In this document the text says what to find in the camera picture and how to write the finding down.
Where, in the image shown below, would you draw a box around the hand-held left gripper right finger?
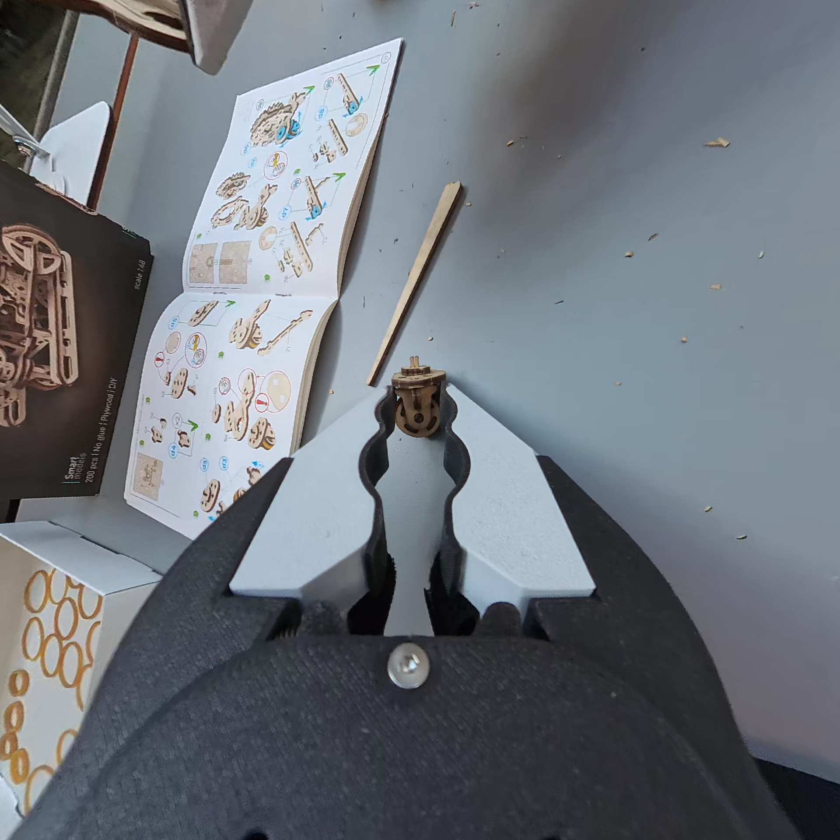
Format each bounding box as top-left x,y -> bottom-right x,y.
438,382 -> 598,616

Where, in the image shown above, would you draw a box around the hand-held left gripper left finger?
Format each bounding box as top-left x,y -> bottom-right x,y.
228,386 -> 397,616

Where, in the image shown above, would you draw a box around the small wooden wheel assembly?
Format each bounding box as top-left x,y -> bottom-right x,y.
392,356 -> 447,438

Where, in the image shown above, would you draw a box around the white box with tan rings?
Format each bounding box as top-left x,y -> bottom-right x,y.
0,520 -> 164,818

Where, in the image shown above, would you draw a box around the thin wooden stick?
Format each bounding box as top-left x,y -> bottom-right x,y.
366,182 -> 464,387

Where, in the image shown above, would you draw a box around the black product box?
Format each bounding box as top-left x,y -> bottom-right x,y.
0,159 -> 155,501

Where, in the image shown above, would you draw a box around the open instruction booklet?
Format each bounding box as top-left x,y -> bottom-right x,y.
123,37 -> 404,540

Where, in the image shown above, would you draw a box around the scattered wood chips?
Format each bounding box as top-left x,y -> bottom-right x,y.
328,10 -> 765,542

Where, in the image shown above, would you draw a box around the grey blurred object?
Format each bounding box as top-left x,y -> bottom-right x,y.
180,0 -> 239,76

